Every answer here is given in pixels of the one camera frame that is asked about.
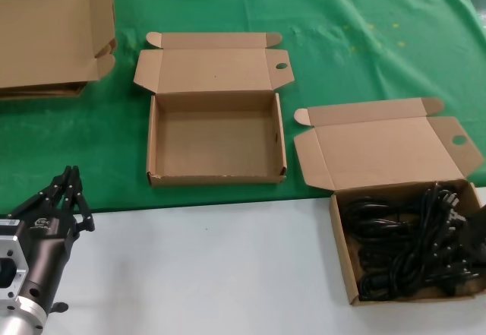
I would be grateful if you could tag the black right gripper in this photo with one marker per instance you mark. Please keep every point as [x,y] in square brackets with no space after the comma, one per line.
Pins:
[476,236]

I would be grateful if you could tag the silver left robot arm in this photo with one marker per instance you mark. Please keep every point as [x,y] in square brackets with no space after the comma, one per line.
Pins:
[19,318]

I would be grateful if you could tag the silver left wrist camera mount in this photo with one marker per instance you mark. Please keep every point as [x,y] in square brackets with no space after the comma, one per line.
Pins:
[13,247]

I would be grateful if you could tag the green tablecloth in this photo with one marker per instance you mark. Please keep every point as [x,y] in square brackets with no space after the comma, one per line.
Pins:
[341,65]

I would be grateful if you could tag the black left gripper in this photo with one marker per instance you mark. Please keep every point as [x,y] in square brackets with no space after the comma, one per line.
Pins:
[45,251]

